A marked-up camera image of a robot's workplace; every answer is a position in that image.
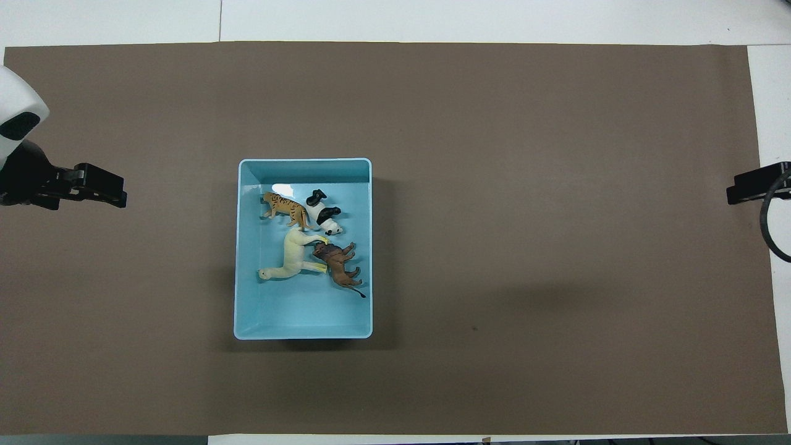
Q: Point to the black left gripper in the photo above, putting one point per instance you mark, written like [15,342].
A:
[31,182]

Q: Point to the orange striped tiger toy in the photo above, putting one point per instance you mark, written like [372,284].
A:
[285,207]

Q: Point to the cream camel toy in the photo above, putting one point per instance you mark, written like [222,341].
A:
[293,256]

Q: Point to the black white panda toy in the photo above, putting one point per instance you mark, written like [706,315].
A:
[321,215]

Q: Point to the brown lion toy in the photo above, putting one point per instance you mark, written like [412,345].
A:
[338,266]

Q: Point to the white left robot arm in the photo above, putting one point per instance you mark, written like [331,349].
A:
[15,105]

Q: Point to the light blue storage box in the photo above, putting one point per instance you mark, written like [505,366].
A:
[296,309]

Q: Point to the brown table mat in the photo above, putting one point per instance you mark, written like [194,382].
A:
[525,247]

